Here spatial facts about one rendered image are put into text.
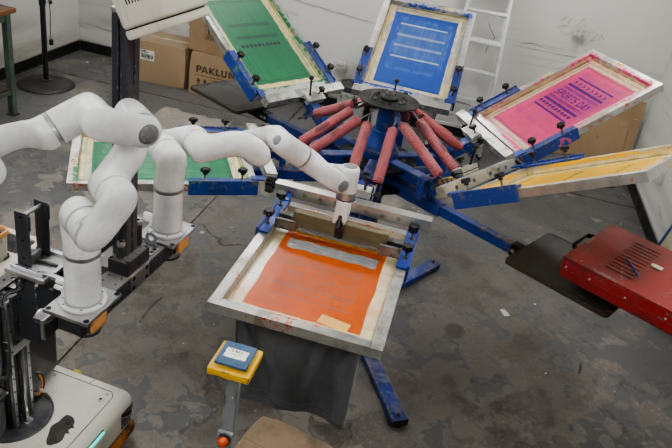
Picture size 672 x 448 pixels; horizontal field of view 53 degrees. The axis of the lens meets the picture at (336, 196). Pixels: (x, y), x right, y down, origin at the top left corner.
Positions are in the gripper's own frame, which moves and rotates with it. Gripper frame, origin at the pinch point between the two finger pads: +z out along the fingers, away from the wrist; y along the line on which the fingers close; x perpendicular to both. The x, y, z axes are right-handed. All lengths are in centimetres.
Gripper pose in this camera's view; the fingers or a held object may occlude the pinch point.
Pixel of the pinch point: (339, 231)
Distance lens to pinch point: 262.5
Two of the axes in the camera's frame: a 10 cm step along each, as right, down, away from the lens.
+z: -1.4, 8.8, 4.6
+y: -2.4, 4.2, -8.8
